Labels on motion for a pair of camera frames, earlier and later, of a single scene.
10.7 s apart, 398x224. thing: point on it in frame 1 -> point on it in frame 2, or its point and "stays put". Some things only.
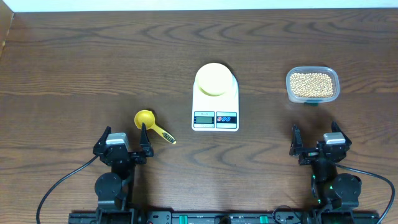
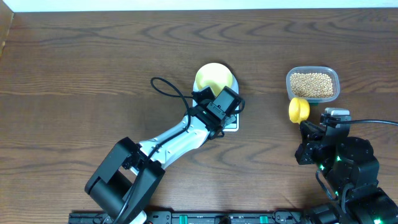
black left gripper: [147, 152] -> [228, 114]
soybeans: [311, 84] stays put
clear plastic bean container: [313, 84] stays put
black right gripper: [309, 154] -> [311, 135]
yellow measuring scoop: [147, 117] -> [299, 109]
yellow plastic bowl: [214, 79] stays put
